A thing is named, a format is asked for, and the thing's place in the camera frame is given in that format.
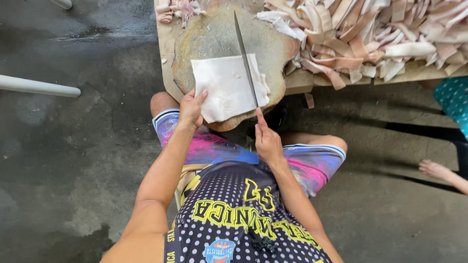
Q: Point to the person's left hand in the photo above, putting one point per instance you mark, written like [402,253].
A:
[190,111]

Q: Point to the person's right hand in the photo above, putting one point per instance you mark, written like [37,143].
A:
[268,143]

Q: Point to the white pork skin slab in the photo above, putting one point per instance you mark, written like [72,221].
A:
[223,86]

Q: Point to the long steel knife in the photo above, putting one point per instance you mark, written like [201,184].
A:
[245,58]

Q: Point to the colourful galaxy print shorts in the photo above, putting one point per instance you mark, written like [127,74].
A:
[215,148]

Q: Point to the cut white skin strip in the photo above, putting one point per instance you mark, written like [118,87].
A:
[261,78]

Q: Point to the wooden table board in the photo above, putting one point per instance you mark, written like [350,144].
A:
[166,44]

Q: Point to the round wooden chopping block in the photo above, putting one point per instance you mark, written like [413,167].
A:
[215,36]

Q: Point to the dotted black and yellow jersey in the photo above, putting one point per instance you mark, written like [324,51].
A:
[237,219]

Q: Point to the small pile of meat scraps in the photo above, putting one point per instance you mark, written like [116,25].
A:
[179,9]

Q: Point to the heap of cut skin strips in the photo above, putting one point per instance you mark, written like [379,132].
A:
[376,36]

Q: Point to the white plastic pipe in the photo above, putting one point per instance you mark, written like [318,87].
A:
[38,86]

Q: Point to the white pipe end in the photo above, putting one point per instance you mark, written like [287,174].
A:
[63,3]

